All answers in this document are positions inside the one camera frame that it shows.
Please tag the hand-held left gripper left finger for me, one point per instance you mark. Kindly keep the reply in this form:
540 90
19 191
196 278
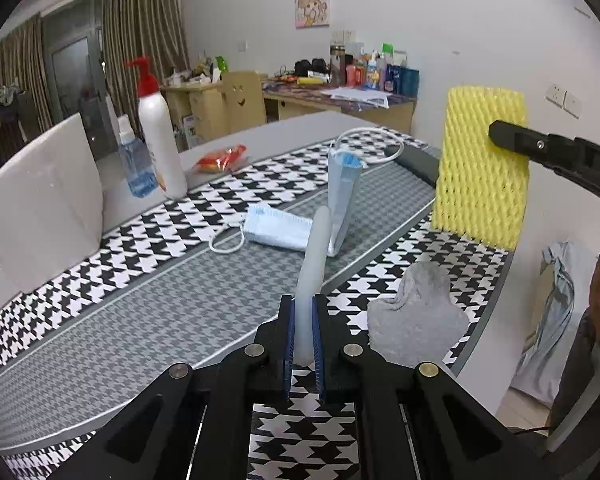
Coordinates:
287 330

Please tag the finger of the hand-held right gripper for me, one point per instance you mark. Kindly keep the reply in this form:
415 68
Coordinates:
540 147

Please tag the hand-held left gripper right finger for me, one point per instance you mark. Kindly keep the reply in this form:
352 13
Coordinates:
317 345

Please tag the yellow foam net sleeve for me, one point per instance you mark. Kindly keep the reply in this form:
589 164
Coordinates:
475 185

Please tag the translucent white tube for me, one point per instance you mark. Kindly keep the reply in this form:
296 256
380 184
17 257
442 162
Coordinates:
315 260

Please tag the blue face mask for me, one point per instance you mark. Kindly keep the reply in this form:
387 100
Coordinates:
342 195
275 227

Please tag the white foam box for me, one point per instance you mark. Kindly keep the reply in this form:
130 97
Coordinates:
40 200

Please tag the black phone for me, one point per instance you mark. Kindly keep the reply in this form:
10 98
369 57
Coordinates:
415 162

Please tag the houndstooth table runner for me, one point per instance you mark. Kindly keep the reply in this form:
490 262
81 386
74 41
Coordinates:
130 320

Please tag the wooden desk patterned cover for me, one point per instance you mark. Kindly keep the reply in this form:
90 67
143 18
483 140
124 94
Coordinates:
380 115

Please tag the row of toiletry bottles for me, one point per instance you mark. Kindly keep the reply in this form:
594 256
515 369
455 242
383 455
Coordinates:
390 77

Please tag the pale blue plastic bag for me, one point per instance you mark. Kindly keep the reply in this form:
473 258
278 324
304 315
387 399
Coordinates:
555 320

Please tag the red snack packet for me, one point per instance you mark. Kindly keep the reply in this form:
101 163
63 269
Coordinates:
220 159

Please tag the printed paper sheets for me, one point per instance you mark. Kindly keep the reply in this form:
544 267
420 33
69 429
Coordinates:
360 96

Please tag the dark thermos bottle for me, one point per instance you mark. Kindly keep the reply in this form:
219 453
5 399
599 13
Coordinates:
337 67

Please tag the blue spray bottle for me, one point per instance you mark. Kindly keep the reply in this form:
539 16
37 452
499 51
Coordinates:
137 170

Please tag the white box blue print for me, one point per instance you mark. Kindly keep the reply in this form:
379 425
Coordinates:
191 130

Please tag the white pump bottle red cap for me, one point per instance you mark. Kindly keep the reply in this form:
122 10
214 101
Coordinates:
160 145

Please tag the wooden chair smiley cutout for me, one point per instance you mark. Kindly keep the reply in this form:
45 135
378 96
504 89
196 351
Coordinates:
242 102

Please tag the plain wooden desk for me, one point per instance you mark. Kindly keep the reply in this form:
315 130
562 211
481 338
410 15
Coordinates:
205 110

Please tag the yellow object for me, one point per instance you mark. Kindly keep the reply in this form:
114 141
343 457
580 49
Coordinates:
307 81

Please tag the black headphones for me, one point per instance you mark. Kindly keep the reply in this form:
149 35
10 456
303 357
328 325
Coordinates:
310 67

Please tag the green bag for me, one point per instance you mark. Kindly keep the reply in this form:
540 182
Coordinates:
221 63

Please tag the brown striped curtain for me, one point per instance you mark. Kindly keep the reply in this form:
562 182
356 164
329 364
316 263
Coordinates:
145 35
15 75

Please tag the glass balcony door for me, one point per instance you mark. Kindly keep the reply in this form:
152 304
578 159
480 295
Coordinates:
72 70

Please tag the hanging dark clothes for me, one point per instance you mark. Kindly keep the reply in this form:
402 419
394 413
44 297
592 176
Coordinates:
7 97

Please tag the white wall socket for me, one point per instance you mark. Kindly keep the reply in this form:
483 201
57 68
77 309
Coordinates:
573 105
342 36
556 95

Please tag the cartoon wall poster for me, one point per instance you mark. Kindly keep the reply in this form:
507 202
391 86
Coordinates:
311 6

